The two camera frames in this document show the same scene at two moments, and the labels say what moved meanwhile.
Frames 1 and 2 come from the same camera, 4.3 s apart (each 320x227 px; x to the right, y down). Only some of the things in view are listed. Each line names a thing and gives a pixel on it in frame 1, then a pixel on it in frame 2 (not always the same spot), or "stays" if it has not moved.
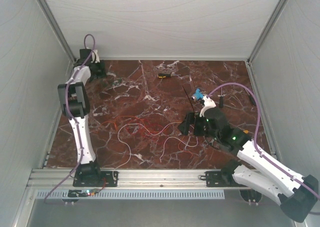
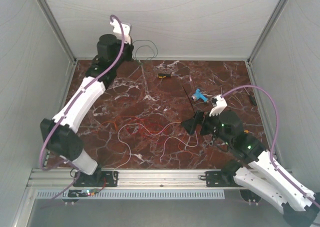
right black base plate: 214,179 stays
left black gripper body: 100,71 to 127,54
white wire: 146,130 stays
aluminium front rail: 41,178 stays
